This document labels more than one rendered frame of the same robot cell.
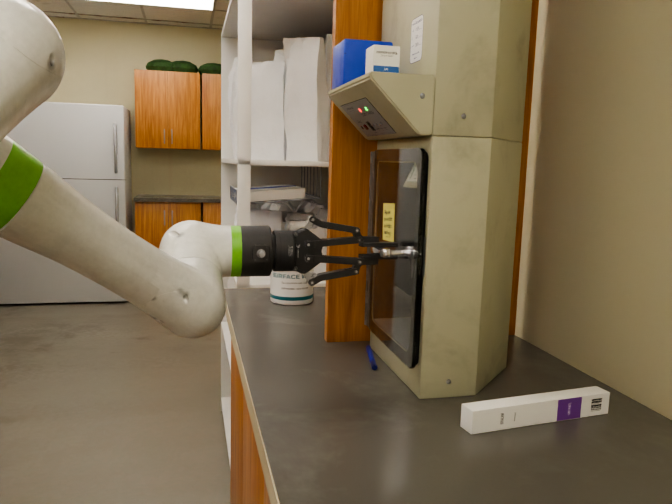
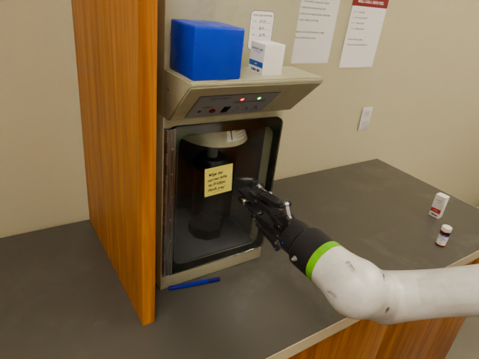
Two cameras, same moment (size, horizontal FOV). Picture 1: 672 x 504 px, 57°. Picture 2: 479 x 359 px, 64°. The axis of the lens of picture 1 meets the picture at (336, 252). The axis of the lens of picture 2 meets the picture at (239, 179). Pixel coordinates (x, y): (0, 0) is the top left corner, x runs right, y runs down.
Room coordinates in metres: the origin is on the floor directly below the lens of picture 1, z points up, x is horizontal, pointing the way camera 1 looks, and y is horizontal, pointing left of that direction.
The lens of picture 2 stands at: (1.50, 0.68, 1.67)
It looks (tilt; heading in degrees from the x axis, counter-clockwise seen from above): 27 degrees down; 248
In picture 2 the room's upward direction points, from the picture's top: 7 degrees clockwise
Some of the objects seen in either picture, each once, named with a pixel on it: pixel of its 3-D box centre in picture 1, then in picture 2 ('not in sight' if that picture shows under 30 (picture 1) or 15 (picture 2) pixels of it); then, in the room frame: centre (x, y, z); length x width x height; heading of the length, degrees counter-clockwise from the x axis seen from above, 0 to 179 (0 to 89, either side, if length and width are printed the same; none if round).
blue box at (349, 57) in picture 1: (361, 67); (205, 49); (1.31, -0.04, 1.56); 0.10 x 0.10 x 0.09; 14
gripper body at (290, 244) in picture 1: (296, 250); (290, 233); (1.12, 0.07, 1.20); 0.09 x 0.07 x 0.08; 104
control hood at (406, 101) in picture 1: (374, 110); (245, 97); (1.21, -0.07, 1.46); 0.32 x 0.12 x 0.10; 14
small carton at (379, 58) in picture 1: (382, 64); (266, 58); (1.17, -0.07, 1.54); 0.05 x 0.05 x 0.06; 13
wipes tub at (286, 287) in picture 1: (292, 276); not in sight; (1.83, 0.13, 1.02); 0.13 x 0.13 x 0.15
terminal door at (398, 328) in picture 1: (392, 250); (223, 196); (1.22, -0.11, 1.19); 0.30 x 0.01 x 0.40; 13
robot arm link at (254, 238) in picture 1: (257, 251); (314, 251); (1.10, 0.14, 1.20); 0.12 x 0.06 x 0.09; 14
